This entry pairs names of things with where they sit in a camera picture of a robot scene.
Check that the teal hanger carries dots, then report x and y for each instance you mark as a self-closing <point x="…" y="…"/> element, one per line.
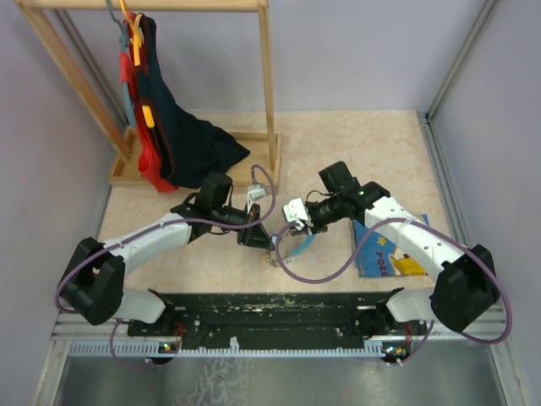
<point x="123" y="59"/>

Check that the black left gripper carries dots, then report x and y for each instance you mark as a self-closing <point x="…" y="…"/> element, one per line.
<point x="255" y="236"/>

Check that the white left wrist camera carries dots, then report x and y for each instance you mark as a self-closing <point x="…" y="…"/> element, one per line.
<point x="256" y="192"/>

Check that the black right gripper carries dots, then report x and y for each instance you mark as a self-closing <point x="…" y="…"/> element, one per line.
<point x="316" y="227"/>

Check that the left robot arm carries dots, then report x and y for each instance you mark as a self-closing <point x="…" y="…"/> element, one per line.
<point x="93" y="284"/>

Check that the red garment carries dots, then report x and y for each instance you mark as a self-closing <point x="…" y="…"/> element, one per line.
<point x="149" y="163"/>

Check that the yellow hanger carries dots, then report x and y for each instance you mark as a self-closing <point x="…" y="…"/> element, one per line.
<point x="135" y="45"/>

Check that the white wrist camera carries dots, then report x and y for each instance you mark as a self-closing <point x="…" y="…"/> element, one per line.
<point x="296" y="213"/>
<point x="256" y="192"/>

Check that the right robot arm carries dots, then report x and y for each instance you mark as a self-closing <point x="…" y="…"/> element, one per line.
<point x="463" y="278"/>

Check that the wooden clothes rack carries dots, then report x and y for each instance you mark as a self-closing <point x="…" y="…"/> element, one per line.
<point x="264" y="160"/>

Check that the blue yellow booklet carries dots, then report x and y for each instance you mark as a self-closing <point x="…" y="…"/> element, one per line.
<point x="379" y="257"/>

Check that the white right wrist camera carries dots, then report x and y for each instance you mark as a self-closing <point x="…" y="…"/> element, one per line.
<point x="296" y="213"/>

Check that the dark navy garment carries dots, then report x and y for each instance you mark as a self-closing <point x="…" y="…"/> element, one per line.
<point x="191" y="148"/>

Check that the aluminium corner rail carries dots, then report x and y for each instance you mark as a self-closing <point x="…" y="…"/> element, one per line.
<point x="459" y="62"/>

